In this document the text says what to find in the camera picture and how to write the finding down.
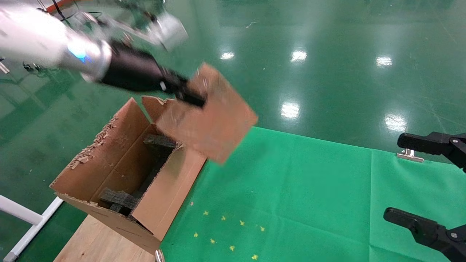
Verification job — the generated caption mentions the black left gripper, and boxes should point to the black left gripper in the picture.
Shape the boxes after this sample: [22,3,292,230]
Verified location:
[98,41,207,108]

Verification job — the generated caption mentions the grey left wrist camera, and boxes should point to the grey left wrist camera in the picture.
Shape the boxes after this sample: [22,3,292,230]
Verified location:
[147,12,189,51]

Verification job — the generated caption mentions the black foam block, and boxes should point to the black foam block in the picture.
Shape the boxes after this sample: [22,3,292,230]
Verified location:
[143,134,178,159]
[99,187,139,215]

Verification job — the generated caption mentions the small brown cardboard box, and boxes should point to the small brown cardboard box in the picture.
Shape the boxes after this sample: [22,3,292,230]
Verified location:
[155,62,259,165]

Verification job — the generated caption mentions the large open cardboard carton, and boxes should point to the large open cardboard carton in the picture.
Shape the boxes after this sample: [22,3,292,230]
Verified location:
[49,95,208,255]

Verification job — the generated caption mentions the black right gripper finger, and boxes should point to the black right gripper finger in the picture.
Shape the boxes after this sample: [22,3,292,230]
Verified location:
[383,207,466,262]
[397,131,466,173]

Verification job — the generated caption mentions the green table cloth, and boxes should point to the green table cloth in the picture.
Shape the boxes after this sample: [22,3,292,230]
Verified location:
[160,126,466,262]

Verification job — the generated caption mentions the white metal table frame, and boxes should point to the white metal table frame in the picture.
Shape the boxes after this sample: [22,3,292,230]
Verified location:
[0,195,65,262]

